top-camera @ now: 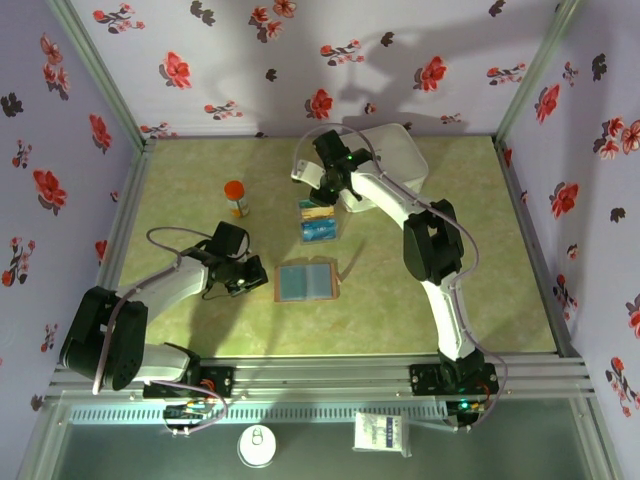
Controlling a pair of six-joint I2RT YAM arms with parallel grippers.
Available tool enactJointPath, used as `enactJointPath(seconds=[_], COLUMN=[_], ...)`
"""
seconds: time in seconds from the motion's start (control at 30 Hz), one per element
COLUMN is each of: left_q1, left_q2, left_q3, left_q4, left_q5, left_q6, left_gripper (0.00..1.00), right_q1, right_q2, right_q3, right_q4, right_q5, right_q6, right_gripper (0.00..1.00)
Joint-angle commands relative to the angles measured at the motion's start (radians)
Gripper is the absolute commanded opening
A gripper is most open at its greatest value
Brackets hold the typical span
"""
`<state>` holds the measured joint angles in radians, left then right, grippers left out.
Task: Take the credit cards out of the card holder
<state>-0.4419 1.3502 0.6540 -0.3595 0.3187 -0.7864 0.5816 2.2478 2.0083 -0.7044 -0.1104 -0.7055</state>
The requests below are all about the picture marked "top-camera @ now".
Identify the yellow blue credit card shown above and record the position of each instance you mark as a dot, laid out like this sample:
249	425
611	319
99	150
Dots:
316	214

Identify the brown box with blue tray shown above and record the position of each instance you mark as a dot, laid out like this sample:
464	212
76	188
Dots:
305	281

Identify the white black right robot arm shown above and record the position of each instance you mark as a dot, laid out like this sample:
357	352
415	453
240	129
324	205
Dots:
385	192

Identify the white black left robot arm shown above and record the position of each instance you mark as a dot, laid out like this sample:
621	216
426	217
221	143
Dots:
165	290

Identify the clear plastic tray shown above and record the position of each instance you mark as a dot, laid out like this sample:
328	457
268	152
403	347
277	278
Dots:
339	220

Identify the orange cap pill bottle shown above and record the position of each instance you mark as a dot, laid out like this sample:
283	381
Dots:
235	195

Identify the translucent white storage case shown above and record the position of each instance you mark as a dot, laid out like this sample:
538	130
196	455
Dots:
400	160

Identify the white pull tab can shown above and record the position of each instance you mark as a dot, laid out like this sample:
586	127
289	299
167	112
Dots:
257	446

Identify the white tissue packet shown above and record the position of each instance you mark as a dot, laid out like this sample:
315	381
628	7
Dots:
382	434

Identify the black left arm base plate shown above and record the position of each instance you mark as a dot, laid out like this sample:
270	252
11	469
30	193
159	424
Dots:
220	380

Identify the aluminium side rail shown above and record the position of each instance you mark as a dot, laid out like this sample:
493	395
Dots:
534	250
131	200

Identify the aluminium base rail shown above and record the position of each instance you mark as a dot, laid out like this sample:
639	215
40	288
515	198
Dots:
320	375

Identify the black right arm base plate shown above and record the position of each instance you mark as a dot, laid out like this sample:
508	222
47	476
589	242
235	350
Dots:
425	377

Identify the aluminium corner post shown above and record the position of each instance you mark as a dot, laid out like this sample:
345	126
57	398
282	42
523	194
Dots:
534	75
103	75

